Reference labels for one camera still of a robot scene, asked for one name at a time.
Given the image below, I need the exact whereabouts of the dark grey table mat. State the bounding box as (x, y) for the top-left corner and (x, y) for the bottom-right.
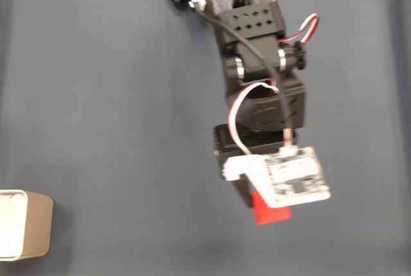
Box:
(0, 0), (411, 276)

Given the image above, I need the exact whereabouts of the beige box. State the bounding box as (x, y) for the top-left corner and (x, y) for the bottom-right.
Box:
(0, 189), (54, 261)

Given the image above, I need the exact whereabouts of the red cube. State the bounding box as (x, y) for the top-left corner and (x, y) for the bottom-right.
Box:
(252, 192), (293, 226)

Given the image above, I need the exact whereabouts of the camera board on white mount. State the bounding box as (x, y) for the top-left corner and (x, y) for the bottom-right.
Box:
(221, 146), (331, 209)

